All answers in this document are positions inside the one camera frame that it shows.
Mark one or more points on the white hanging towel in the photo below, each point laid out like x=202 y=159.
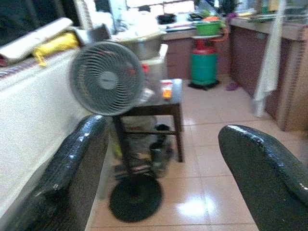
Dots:
x=269 y=69

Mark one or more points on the small orange box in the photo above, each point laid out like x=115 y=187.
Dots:
x=167 y=91

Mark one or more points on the grey standing fan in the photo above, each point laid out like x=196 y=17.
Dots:
x=106 y=78

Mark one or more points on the black cup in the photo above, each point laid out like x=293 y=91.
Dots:
x=157 y=154

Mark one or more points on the black cooking pan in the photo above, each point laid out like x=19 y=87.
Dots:
x=166 y=18

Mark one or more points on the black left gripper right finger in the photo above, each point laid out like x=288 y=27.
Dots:
x=269 y=183

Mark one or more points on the purple slipper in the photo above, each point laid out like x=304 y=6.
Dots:
x=233 y=86

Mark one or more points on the brown tiled kitchen counter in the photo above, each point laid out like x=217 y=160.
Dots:
x=293 y=79

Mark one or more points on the green plastic basin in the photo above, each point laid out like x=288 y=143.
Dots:
x=208 y=28

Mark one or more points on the white bucket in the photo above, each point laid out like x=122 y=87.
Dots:
x=140 y=124

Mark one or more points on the large steel basin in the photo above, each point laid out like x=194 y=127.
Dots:
x=144 y=47

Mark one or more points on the dark wooden stool table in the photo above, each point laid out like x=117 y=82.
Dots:
x=176 y=113

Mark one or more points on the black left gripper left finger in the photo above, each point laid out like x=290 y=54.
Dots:
x=67 y=173

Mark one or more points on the white chest appliance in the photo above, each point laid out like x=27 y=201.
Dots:
x=29 y=115

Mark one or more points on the white rolled mat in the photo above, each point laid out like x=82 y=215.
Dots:
x=31 y=39

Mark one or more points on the green gas cylinder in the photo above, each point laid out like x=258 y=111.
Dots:
x=204 y=67

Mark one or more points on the yellow cloth bag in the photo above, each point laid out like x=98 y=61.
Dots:
x=56 y=45

